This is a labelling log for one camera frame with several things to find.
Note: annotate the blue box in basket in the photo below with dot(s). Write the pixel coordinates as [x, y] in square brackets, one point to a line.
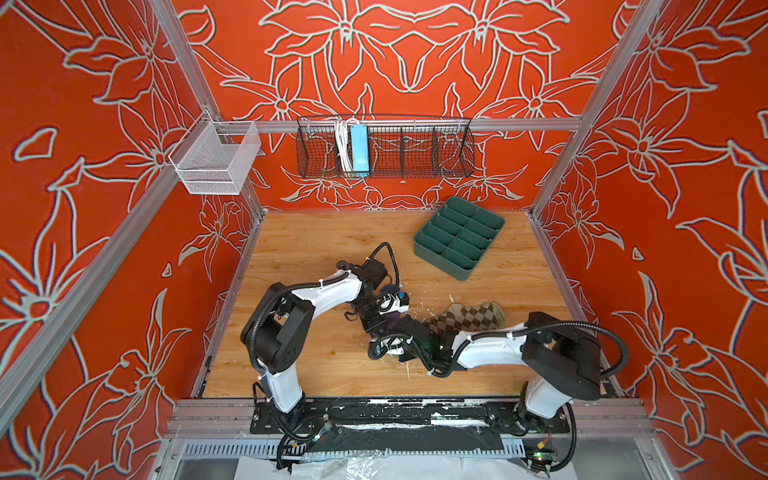
[360, 150]

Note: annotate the black wire wall basket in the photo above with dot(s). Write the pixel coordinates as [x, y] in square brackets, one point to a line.
[400, 147]

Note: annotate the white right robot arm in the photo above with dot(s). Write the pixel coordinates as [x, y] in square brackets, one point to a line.
[565, 357]

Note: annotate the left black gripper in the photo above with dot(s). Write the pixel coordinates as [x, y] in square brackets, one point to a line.
[379, 321]

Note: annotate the clear plastic wall bin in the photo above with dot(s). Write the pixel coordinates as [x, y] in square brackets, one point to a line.
[216, 157]

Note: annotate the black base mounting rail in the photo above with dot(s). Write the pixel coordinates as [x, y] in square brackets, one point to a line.
[461, 426]

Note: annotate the green divided organizer tray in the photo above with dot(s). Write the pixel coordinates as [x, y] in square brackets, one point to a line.
[456, 238]

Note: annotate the purple sock with yellow cuff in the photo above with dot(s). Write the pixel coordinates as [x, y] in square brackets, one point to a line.
[393, 321]

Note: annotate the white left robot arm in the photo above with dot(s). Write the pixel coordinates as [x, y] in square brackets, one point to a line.
[276, 332]

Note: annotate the brown argyle sock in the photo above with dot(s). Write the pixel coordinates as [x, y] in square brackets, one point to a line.
[458, 317]

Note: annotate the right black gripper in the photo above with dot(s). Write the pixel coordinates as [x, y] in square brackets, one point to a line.
[404, 358]

